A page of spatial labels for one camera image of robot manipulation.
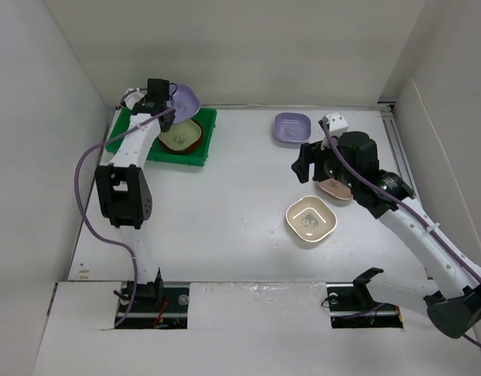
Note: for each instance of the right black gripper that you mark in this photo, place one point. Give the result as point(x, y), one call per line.
point(310, 153)

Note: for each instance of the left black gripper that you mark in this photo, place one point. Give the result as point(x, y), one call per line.
point(168, 125)

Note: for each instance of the green square bowl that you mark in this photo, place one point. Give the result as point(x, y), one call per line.
point(181, 137)

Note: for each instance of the purple square bowl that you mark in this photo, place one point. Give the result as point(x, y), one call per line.
point(293, 128)
point(184, 101)

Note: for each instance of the red round plate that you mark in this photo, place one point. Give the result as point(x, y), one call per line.
point(193, 148)

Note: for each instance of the cream square bowl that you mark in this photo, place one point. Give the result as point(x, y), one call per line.
point(311, 219)

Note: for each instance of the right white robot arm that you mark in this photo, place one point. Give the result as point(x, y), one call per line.
point(451, 295)

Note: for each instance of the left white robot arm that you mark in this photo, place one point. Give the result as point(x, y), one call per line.
point(124, 195)

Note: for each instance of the green plastic bin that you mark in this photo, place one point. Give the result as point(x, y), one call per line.
point(205, 117)

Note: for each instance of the pink square bowl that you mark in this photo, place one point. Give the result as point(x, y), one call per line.
point(336, 189)

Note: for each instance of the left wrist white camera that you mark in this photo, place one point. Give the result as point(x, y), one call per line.
point(131, 97)

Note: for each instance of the wrist white camera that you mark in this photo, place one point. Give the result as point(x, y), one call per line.
point(335, 123)
point(131, 97)

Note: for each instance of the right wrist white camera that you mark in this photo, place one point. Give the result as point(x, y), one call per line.
point(335, 123)

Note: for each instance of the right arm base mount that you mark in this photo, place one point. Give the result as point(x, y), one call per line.
point(349, 310)

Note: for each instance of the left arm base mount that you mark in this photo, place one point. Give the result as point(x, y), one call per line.
point(163, 310)

